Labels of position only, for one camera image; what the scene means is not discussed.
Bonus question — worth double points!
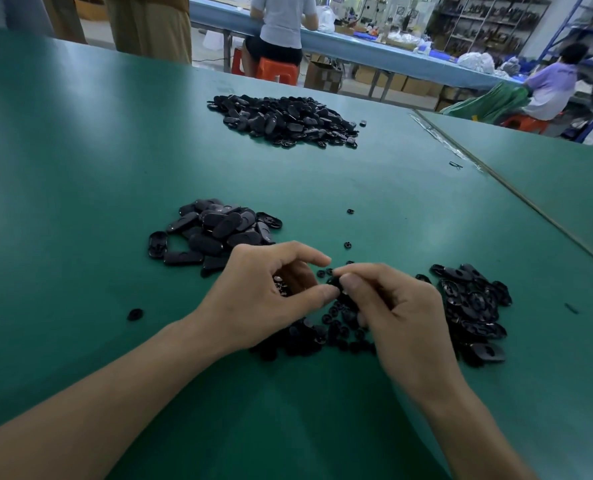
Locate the person's left hand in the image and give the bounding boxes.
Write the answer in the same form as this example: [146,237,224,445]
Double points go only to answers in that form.
[191,241,340,356]

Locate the small open cardboard box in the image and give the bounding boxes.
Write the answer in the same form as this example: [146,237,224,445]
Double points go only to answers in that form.
[304,57,344,94]

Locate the blue shelving rack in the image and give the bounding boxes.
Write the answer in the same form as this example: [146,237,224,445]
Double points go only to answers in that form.
[536,0,593,86]

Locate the metal storage shelf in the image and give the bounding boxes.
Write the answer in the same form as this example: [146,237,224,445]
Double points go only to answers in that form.
[431,0,552,56]

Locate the pile of black oval shells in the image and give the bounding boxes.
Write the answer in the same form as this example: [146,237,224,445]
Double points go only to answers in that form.
[416,263,512,368]

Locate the green striped bag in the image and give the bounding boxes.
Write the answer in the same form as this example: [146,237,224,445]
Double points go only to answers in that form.
[441,81,530,124]

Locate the large brown cardboard box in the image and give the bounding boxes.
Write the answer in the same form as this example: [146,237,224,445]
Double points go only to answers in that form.
[41,0,88,44]

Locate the white plastic bag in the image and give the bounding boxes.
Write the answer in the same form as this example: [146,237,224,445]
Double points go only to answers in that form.
[458,51,496,74]

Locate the pile of small black buttons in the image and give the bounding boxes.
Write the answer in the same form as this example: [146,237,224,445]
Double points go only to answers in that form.
[251,263,378,361]

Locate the person's right hand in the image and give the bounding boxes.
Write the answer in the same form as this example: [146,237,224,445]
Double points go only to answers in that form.
[331,261,468,411]

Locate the long blue work table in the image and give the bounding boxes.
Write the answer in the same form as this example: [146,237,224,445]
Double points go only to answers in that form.
[189,0,522,91]

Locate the person's left forearm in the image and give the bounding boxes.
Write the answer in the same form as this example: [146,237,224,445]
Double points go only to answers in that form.
[0,319,228,480]

